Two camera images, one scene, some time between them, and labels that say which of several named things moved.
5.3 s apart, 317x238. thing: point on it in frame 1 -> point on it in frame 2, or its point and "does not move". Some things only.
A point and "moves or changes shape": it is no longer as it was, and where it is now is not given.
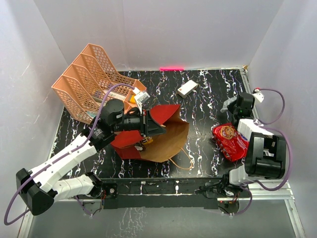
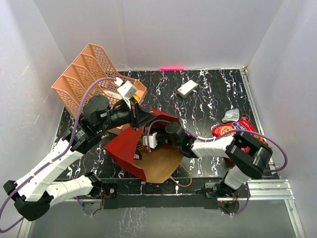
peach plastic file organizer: x=81 y=88 does not move
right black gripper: x=230 y=105 -> x=158 y=135
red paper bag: x=164 y=147 moves or changes shape
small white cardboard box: x=186 y=88 does not move
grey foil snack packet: x=225 y=108 -> x=232 y=115
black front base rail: x=185 y=193 does not move
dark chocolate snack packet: x=139 y=147 -> x=137 y=155
